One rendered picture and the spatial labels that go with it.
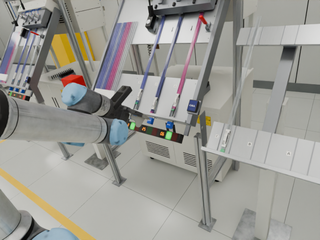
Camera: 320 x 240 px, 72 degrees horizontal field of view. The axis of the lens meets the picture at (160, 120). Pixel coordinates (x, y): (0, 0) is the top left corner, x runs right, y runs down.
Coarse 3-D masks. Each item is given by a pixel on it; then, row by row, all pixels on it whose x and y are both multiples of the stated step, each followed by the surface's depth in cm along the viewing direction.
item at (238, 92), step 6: (258, 18) 79; (258, 24) 78; (258, 30) 78; (252, 36) 78; (252, 42) 77; (252, 48) 77; (246, 60) 77; (246, 66) 76; (246, 72) 76; (240, 78) 76; (240, 84) 76; (240, 90) 75; (234, 102) 75; (234, 108) 75; (234, 114) 74; (228, 126) 74; (222, 150) 73
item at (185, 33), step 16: (128, 0) 136; (144, 0) 128; (128, 16) 133; (144, 16) 125; (160, 16) 118; (176, 16) 113; (192, 16) 107; (208, 16) 102; (144, 32) 122; (160, 32) 116; (192, 32) 105; (208, 32) 100
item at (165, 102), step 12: (120, 84) 122; (132, 84) 117; (156, 84) 108; (168, 84) 105; (192, 84) 98; (132, 96) 115; (144, 96) 111; (168, 96) 103; (180, 96) 100; (192, 96) 96; (132, 108) 113; (144, 108) 109; (156, 108) 105; (168, 108) 101; (180, 108) 98
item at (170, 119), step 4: (144, 112) 105; (148, 112) 104; (148, 116) 111; (152, 116) 105; (156, 116) 101; (160, 116) 100; (164, 116) 99; (168, 116) 98; (168, 120) 104; (172, 120) 99; (176, 120) 95; (180, 120) 94; (184, 120) 93; (184, 124) 100; (188, 124) 96
